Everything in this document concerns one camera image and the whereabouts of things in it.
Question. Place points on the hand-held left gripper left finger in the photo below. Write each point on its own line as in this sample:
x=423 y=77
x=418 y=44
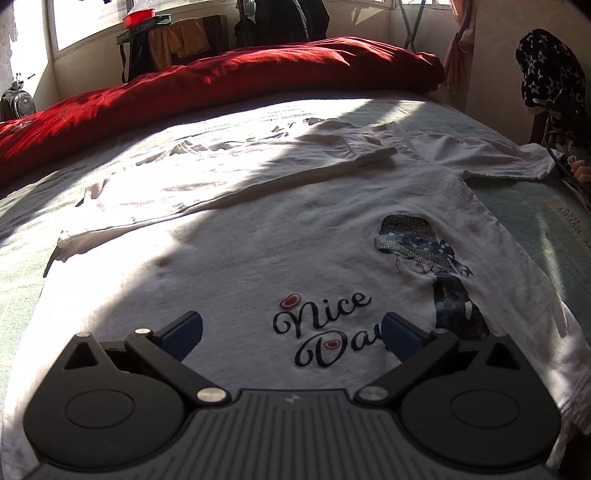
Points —
x=184 y=332

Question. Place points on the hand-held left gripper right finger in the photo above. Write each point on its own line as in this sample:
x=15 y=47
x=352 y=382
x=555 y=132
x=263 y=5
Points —
x=399 y=334

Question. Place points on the white printed t-shirt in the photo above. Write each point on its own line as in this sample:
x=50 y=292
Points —
x=277 y=249

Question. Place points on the clothes rack with dark clothes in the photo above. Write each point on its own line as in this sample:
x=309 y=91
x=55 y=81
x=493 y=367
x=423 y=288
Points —
x=83 y=23

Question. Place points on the person's right hand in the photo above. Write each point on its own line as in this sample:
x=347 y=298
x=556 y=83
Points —
x=581 y=171

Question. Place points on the wooden chair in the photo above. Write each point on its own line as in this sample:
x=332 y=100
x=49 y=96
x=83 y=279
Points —
x=538 y=131

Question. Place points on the dark star-print garment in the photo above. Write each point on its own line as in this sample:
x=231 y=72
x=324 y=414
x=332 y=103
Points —
x=549 y=69

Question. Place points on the pink curtain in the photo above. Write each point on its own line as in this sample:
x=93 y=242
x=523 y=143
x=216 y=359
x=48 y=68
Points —
x=461 y=55

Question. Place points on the red quilt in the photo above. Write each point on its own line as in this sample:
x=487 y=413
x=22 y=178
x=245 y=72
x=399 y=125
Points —
x=231 y=78

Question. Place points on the grey backpack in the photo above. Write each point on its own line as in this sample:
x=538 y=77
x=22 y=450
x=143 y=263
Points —
x=18 y=104

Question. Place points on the orange cloth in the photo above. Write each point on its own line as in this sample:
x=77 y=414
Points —
x=194 y=39
x=161 y=46

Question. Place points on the brown wooden furniture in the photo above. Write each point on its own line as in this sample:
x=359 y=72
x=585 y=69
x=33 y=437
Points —
x=217 y=32

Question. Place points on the dark hanging bag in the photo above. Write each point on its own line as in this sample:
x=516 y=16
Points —
x=244 y=32

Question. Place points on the green table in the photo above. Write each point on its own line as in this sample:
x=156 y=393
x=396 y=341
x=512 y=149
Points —
x=161 y=19

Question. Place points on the red basin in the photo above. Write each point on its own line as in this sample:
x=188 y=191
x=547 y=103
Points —
x=138 y=19

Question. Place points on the black jacket with patch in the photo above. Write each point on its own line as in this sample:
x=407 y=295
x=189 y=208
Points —
x=277 y=23

